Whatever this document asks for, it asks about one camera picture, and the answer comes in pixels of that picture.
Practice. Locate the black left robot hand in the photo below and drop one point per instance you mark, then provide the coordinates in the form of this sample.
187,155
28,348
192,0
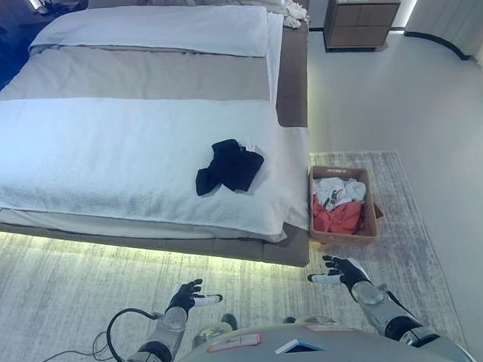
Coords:
182,298

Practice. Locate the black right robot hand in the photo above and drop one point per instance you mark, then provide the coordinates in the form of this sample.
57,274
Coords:
349,273

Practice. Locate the black garment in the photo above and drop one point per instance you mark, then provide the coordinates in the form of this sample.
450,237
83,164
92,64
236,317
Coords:
232,167

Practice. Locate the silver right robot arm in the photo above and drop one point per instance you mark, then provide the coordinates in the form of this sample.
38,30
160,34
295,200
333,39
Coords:
391,317

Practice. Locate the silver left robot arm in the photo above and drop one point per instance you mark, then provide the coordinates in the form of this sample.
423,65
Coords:
161,337

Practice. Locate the brown laundry basket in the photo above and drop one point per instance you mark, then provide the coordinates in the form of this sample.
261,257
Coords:
372,206

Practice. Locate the white printed clothes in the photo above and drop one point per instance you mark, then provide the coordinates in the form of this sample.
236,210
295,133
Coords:
344,191

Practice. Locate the white fluffy bed blanket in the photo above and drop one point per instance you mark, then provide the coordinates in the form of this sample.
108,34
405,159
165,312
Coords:
100,157

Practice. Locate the brown upholstered bed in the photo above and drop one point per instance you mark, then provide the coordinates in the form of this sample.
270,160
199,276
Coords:
292,71

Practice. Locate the white bed sheet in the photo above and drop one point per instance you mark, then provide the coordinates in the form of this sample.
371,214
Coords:
275,51

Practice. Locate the cream crumpled clothes pile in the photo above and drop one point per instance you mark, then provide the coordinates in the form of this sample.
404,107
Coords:
295,13

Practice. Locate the silver left robot leg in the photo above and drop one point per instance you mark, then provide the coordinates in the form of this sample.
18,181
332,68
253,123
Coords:
227,323

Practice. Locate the silver robot leg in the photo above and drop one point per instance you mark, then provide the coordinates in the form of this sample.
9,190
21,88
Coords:
227,323
311,318

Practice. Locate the red garment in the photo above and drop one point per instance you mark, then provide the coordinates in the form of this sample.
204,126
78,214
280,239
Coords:
342,220

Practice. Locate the silver right robot leg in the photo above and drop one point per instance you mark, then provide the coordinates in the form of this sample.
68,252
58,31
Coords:
311,318

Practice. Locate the grey robot torso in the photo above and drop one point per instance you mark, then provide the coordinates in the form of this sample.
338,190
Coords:
277,357

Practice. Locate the grey patterned rug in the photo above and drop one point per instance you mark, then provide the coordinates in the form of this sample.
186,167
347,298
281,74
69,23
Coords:
67,290

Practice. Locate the grey duvet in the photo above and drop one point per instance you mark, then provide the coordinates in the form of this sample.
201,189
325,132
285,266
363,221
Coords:
136,74

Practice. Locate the brown wooden nightstand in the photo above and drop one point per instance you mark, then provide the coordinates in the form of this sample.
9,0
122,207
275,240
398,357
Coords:
358,18

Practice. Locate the white folded duvet top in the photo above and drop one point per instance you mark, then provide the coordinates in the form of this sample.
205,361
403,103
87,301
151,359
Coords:
154,28

